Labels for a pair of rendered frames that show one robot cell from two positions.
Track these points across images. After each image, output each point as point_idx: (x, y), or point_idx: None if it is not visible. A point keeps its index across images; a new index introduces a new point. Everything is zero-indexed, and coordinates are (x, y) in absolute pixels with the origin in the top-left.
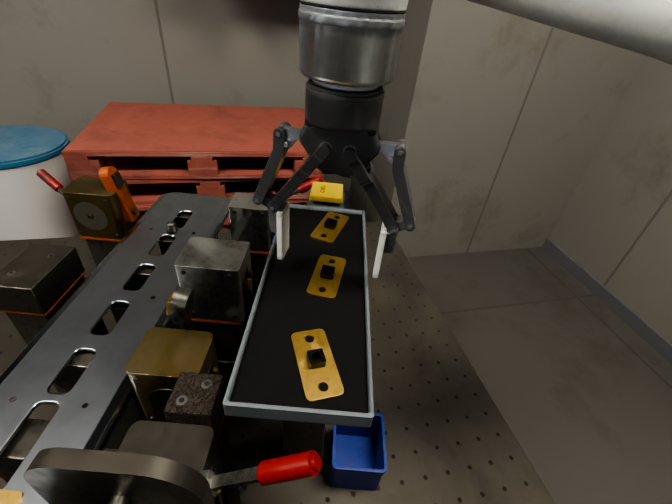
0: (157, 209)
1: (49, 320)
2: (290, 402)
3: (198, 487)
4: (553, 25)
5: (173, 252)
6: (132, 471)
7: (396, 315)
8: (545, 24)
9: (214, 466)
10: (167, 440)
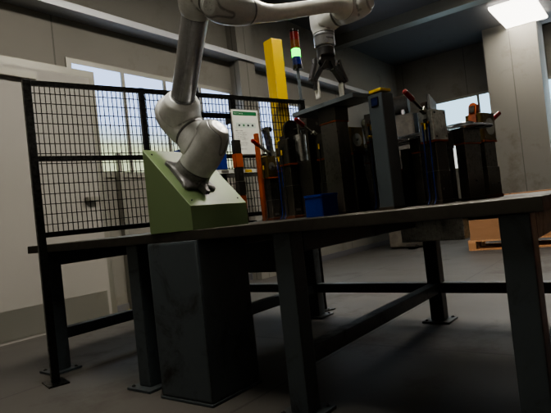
0: (470, 127)
1: (405, 143)
2: None
3: (305, 118)
4: (300, 17)
5: None
6: None
7: (380, 211)
8: (302, 16)
9: (321, 142)
10: None
